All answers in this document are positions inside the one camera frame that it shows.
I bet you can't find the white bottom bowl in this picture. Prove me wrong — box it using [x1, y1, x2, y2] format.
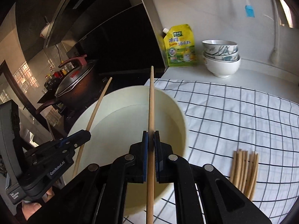
[202, 54, 241, 78]

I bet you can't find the large white round tray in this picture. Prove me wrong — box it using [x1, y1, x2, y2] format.
[68, 86, 187, 217]

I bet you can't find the yellow seasoning pouch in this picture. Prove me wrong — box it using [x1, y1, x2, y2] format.
[163, 24, 198, 67]

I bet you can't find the white checkered cloth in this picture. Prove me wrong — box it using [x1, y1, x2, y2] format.
[155, 79, 298, 223]

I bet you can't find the blue silicone brush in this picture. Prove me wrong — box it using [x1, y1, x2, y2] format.
[245, 0, 255, 18]

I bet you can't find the dark red cooking pot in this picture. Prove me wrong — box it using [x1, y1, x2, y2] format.
[57, 68, 100, 110]

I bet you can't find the patterned bowl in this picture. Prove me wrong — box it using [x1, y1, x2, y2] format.
[203, 51, 240, 62]
[202, 39, 238, 56]

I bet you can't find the patterned middle bowl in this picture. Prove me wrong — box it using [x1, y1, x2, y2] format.
[203, 51, 240, 62]

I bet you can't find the patterned top bowl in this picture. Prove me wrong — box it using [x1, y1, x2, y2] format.
[202, 39, 238, 56]

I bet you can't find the left human hand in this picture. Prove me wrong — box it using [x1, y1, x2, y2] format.
[22, 188, 55, 220]

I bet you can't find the wooden chopstick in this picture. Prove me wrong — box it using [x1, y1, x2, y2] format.
[249, 153, 259, 201]
[242, 151, 253, 195]
[72, 76, 113, 178]
[229, 151, 237, 183]
[239, 151, 247, 191]
[246, 151, 256, 198]
[146, 66, 155, 224]
[234, 149, 243, 188]

